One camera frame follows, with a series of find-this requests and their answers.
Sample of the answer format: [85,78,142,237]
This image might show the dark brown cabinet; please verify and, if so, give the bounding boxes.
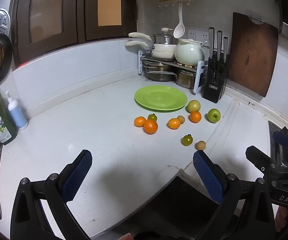
[10,0,137,68]

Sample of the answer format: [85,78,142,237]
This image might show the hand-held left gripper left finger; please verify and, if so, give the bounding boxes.
[10,149,93,240]

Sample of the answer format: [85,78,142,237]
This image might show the green apple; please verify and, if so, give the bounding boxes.
[207,108,221,123]

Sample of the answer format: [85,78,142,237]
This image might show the steel handle knife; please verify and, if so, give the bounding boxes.
[216,30,223,60]
[208,27,215,58]
[222,36,228,62]

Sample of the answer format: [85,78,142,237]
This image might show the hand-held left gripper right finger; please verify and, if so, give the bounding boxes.
[192,150,276,240]

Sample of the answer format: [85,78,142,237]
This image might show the black scissors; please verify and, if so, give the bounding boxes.
[212,64,222,81]

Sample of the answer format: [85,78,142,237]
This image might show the black knife block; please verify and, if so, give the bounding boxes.
[202,57,228,104]

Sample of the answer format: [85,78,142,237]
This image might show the white ladle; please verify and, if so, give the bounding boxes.
[173,4,186,39]

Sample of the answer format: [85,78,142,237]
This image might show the cream pan with handle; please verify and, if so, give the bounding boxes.
[128,32,177,52]
[125,41,175,59]

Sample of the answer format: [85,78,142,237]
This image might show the steel pot with glass lid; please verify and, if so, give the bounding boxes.
[153,27,177,45]

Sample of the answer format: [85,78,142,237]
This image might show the green plate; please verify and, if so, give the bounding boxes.
[134,85,188,112]

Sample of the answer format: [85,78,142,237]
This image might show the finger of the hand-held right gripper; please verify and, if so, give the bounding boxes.
[245,145,288,181]
[272,126,288,168]

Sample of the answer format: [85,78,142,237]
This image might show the yellow-green apple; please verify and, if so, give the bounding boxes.
[186,100,201,113]

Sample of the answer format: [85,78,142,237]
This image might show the wooden bead trivet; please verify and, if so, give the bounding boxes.
[176,61,197,68]

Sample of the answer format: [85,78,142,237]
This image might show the wire trivet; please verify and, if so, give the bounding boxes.
[147,11,171,27]

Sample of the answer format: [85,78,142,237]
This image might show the brown wooden cutting board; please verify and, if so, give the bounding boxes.
[227,12,279,98]

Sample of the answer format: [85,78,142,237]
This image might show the person's right hand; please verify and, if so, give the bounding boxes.
[276,204,288,232]

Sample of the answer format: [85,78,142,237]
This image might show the light blue pump bottle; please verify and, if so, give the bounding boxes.
[5,90,28,131]

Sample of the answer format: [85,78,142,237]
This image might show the orange mandarin with stem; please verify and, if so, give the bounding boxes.
[189,110,202,123]

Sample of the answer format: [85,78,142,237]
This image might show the white ceramic pot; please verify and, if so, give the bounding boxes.
[174,39,207,66]

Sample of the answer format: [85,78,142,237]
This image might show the grey pot rack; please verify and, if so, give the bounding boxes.
[138,50,208,94]

